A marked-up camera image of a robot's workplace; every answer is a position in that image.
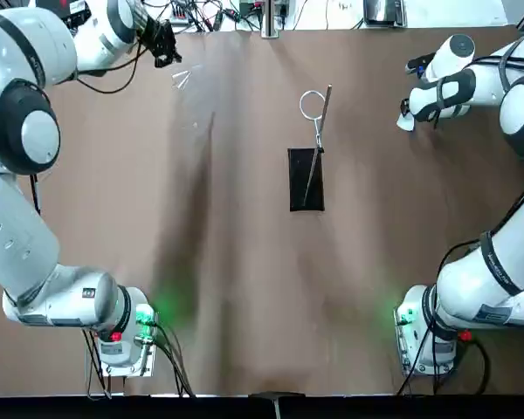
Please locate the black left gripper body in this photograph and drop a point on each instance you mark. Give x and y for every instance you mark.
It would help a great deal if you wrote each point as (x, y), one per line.
(160, 39)

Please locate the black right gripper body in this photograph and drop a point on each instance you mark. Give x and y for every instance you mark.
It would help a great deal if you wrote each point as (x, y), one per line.
(421, 64)

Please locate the clear glass funnel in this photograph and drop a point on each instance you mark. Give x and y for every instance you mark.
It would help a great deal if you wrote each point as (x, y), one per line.
(182, 78)

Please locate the white filter paper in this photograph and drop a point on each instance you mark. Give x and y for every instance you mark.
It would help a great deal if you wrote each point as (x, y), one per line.
(405, 124)

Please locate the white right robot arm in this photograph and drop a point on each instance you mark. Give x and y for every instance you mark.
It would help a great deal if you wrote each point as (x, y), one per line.
(476, 279)

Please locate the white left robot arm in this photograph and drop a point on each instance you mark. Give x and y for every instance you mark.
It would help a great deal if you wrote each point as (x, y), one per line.
(22, 244)

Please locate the usb hub with plugs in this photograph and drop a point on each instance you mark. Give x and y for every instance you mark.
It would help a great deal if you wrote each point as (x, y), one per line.
(181, 15)

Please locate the flat black device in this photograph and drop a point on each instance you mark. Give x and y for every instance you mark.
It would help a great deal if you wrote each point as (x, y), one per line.
(384, 12)

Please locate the black box with red logo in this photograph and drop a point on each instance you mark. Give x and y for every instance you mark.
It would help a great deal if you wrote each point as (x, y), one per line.
(76, 11)

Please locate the aluminium frame post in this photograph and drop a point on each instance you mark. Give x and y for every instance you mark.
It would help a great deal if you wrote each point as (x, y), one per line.
(270, 19)

